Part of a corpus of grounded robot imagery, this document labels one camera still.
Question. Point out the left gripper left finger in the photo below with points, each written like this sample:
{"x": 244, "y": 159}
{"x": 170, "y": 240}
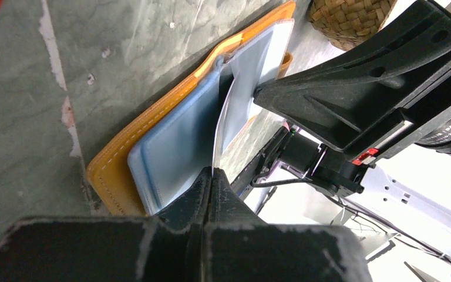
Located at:
{"x": 162, "y": 247}

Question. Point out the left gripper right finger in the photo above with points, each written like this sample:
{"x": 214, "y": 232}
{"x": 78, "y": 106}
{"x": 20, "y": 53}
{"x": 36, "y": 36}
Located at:
{"x": 239, "y": 246}

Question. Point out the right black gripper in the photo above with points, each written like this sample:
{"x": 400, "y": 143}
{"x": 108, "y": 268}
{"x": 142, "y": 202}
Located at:
{"x": 362, "y": 104}

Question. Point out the brown woven divided tray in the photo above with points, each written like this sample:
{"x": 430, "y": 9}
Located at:
{"x": 348, "y": 23}

